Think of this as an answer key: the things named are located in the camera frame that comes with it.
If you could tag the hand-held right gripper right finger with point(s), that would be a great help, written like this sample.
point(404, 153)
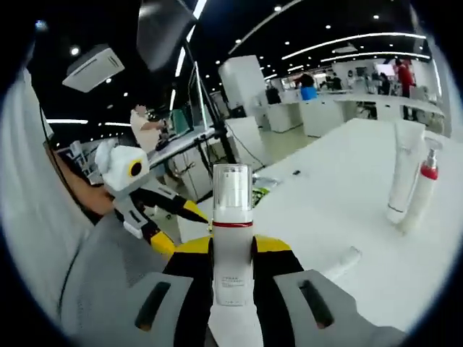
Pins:
point(278, 289)

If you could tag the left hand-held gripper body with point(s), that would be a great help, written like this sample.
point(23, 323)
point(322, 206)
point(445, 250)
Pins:
point(117, 166)

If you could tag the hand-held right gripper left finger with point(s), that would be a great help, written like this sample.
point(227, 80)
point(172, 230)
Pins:
point(188, 289)

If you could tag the small white skincare bottle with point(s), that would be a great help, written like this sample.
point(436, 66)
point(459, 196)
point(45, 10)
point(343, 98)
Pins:
point(343, 262)
point(232, 253)

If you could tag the green and silver foil packet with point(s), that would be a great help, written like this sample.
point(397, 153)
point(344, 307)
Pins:
point(261, 195)

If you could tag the small clear plastic packet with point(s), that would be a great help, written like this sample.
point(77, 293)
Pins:
point(298, 174)

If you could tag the white skincare pump bottle red collar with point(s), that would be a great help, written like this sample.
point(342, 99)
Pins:
point(421, 202)

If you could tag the white skincare tube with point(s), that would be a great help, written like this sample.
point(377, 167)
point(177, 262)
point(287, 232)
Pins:
point(403, 173)

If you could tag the grey work stand table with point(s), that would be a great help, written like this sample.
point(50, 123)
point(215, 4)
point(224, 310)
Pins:
point(184, 142)

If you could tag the black light stand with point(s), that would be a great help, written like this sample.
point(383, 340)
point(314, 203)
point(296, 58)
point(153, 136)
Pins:
point(217, 126)

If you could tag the person's white shirt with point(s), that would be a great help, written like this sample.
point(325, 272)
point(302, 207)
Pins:
point(36, 217)

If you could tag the white ceiling air conditioner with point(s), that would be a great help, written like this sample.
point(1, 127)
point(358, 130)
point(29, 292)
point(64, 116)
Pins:
point(94, 68)

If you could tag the dark studio light panel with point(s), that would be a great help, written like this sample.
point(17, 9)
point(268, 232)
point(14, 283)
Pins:
point(162, 32)

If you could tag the long ceiling strip light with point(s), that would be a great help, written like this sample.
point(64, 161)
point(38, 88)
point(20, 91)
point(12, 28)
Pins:
point(188, 39)

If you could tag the blue bin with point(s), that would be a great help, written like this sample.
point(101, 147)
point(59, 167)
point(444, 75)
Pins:
point(308, 93)

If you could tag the white office counters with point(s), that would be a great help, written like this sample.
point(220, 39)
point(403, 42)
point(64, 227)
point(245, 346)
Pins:
point(325, 112)

